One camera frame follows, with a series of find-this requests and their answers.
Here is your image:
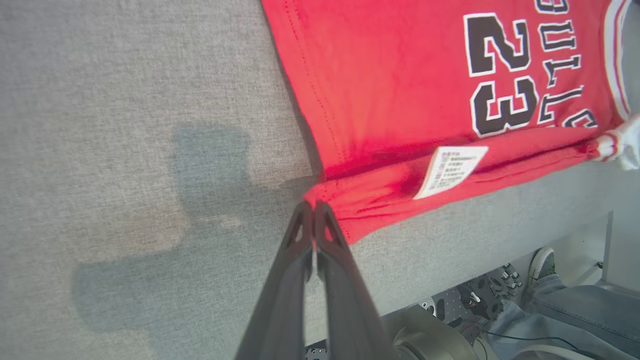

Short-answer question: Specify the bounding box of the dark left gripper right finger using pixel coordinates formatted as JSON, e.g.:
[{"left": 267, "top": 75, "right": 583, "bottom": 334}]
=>
[{"left": 315, "top": 201, "right": 397, "bottom": 360}]

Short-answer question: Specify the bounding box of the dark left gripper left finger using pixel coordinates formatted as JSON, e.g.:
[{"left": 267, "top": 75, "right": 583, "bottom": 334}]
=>
[{"left": 235, "top": 201, "right": 315, "bottom": 360}]

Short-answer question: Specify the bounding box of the robot wheeled base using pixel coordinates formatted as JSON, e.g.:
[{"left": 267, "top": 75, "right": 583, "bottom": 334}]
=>
[{"left": 305, "top": 264, "right": 526, "bottom": 360}]

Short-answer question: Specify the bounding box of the grey green sneaker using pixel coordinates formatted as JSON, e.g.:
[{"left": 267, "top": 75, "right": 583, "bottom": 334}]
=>
[{"left": 522, "top": 247, "right": 557, "bottom": 296}]

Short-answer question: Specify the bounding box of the red basketball jersey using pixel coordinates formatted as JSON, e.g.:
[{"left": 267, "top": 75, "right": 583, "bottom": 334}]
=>
[{"left": 261, "top": 0, "right": 640, "bottom": 246}]

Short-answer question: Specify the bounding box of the blue jeans leg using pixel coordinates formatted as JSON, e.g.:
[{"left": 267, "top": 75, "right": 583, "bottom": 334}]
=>
[{"left": 487, "top": 275, "right": 640, "bottom": 360}]

